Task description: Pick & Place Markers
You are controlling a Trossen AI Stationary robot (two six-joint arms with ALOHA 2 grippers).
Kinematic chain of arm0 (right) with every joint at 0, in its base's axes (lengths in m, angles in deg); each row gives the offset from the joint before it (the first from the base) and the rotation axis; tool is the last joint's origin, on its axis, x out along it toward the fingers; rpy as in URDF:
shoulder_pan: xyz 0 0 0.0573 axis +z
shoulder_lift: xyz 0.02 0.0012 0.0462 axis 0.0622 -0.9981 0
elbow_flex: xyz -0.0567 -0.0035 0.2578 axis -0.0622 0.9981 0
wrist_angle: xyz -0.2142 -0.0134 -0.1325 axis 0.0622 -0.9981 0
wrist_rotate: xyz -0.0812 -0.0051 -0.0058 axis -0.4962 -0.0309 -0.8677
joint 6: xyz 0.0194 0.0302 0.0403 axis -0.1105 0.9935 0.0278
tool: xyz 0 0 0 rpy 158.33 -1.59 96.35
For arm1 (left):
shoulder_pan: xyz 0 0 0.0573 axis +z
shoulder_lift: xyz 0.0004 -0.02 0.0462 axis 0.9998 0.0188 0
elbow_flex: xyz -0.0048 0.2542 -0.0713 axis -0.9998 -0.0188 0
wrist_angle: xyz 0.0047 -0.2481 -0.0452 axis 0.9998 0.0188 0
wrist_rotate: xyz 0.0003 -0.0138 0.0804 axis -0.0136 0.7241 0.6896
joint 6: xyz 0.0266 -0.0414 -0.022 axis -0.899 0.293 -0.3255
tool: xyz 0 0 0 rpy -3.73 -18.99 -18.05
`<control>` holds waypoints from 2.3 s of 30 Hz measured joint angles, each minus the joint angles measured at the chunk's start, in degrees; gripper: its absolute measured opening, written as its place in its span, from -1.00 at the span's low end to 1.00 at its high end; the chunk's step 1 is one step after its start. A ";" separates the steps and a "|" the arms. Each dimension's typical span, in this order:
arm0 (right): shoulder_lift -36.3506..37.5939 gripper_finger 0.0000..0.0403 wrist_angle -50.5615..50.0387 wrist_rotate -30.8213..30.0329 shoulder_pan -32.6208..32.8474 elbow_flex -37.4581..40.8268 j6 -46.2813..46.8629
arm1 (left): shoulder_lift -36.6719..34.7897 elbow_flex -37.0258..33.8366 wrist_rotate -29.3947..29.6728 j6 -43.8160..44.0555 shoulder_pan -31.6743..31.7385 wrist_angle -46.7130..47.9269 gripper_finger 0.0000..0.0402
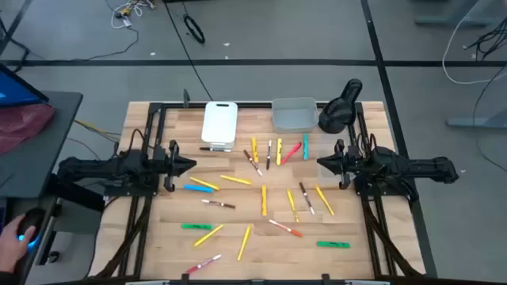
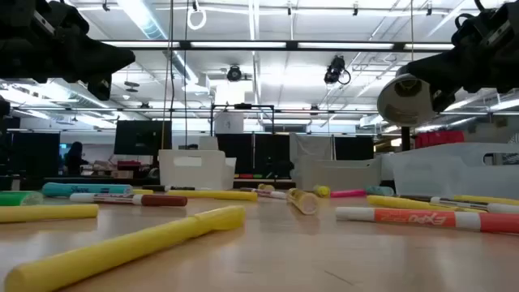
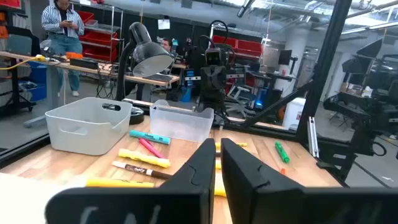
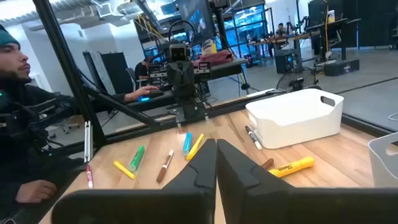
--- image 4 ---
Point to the brown Expo marker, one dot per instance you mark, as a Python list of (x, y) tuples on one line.
[(164, 165)]

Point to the black Expo marker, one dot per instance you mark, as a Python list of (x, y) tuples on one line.
[(253, 137)]

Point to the black standing panels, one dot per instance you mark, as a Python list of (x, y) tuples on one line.
[(115, 71)]

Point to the black floor fan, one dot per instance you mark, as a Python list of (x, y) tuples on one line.
[(295, 81)]

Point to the slim brown marker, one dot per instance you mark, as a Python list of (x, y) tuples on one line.
[(268, 163)]

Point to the wooden workbench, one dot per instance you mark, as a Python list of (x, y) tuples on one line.
[(280, 39)]

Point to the green highlighter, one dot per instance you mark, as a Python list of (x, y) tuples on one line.
[(136, 158)]

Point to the black whiteboard marker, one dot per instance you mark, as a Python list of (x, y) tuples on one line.
[(257, 133)]

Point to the person's hand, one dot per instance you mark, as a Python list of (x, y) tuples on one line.
[(35, 190), (141, 92)]

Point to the thin yellow marker pen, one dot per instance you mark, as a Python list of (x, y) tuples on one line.
[(124, 170), (195, 147)]

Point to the black standing desk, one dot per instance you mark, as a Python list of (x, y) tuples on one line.
[(332, 29)]

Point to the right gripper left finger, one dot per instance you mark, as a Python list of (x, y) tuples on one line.
[(174, 205)]

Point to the white plastic bin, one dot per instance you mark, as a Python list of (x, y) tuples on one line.
[(295, 124)]

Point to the black computer tower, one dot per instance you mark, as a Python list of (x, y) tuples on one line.
[(286, 60)]

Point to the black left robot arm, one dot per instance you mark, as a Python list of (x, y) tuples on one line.
[(188, 110)]

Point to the person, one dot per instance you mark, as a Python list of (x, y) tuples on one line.
[(141, 71), (18, 93), (281, 29)]

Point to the red cloth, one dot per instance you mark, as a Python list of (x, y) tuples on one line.
[(214, 57)]

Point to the black equipment case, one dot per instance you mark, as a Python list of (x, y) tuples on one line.
[(341, 67)]

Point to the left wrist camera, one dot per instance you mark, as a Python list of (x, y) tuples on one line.
[(178, 52)]

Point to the blue Sharpie highlighter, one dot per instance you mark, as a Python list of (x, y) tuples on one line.
[(187, 143)]

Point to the slim red whiteboard marker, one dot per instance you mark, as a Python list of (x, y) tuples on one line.
[(89, 177)]

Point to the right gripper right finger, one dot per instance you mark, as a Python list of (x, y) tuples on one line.
[(264, 205)]

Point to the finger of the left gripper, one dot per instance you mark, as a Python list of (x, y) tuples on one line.
[(188, 79), (174, 79)]

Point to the silver frame bracket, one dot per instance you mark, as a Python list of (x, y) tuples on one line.
[(88, 141)]

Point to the yellow Sharpie highlighter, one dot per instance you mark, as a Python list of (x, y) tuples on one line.
[(292, 167)]

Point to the grey translucent plastic bin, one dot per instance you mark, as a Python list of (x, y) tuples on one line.
[(382, 168)]

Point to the black computer mouse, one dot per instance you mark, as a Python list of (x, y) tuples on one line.
[(154, 94)]

